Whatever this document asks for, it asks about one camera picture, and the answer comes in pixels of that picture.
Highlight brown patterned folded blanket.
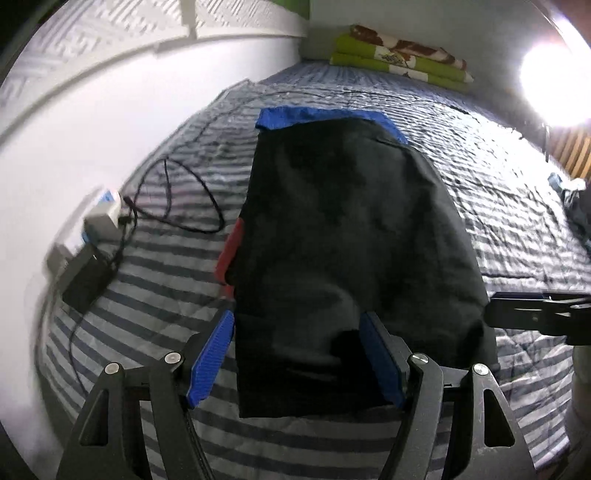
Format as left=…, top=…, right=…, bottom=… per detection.
left=348, top=24, right=469, bottom=70

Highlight black cable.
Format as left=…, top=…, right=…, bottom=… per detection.
left=69, top=88, right=522, bottom=388

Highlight white power strip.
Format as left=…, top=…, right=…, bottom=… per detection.
left=82, top=188, right=123, bottom=243

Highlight black tripod stand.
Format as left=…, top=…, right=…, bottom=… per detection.
left=540, top=124, right=555, bottom=162

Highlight green folded blanket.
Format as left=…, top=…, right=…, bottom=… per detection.
left=329, top=34, right=475, bottom=93

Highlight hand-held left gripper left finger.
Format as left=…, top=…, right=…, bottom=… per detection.
left=55, top=309, right=237, bottom=480

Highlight blue folded cloth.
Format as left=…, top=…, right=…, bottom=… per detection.
left=255, top=106, right=409, bottom=146

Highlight ring light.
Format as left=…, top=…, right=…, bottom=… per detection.
left=519, top=37, right=591, bottom=130

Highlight dark cloth heap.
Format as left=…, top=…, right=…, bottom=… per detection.
left=561, top=185, right=591, bottom=254

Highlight blue jeans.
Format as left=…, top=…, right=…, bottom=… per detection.
left=548, top=172, right=589, bottom=195

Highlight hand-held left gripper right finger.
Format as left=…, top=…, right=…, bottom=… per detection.
left=359, top=310, right=539, bottom=480

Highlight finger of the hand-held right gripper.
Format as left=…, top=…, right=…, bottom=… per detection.
left=485, top=299, right=591, bottom=344
left=493, top=292, right=591, bottom=305

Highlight striped bed quilt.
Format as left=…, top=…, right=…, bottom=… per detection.
left=34, top=62, right=591, bottom=480

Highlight black garment with red label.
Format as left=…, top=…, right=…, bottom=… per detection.
left=215, top=117, right=502, bottom=418

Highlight black power adapter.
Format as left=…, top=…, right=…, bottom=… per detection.
left=62, top=244, right=116, bottom=310

